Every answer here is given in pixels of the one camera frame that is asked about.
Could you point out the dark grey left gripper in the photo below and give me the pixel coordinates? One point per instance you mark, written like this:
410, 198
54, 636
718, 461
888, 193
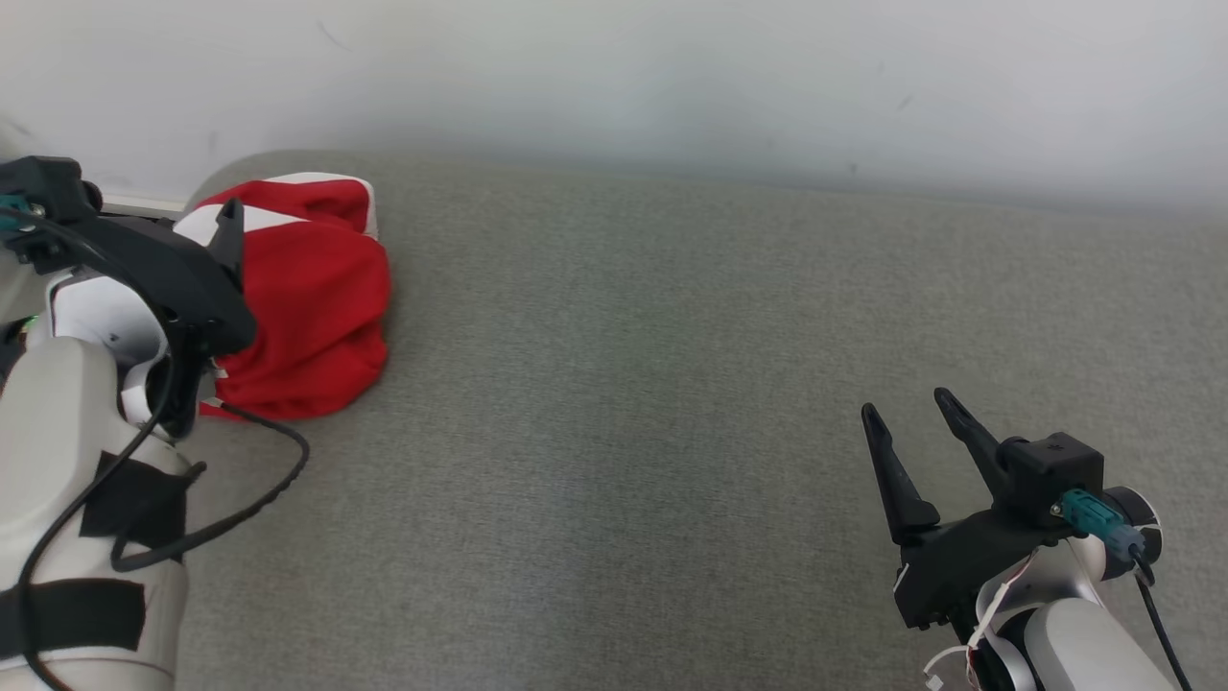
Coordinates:
192, 288

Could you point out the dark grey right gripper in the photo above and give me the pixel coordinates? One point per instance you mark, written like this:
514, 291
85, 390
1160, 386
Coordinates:
950, 566

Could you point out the red Bulls 23 jersey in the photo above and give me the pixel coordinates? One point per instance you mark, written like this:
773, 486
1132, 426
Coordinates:
307, 326

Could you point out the grey fabric sofa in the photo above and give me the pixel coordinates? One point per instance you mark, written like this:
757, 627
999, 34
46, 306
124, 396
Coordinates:
624, 432

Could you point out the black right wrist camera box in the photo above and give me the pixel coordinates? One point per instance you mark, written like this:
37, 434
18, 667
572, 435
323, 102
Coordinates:
1050, 470

